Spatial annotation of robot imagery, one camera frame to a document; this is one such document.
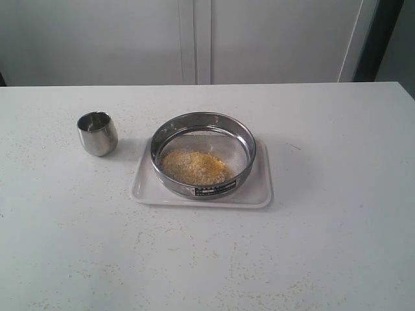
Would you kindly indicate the yellow millet grains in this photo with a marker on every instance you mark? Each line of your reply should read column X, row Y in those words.
column 194, row 167

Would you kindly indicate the stainless steel cup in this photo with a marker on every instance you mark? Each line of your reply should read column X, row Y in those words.
column 97, row 132

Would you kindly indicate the round stainless steel sieve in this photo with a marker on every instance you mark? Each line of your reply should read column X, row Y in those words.
column 221, row 135

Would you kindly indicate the white plastic tray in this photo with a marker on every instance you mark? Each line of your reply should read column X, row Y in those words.
column 255, row 193

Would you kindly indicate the white cabinet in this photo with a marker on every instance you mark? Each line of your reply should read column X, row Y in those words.
column 82, row 43

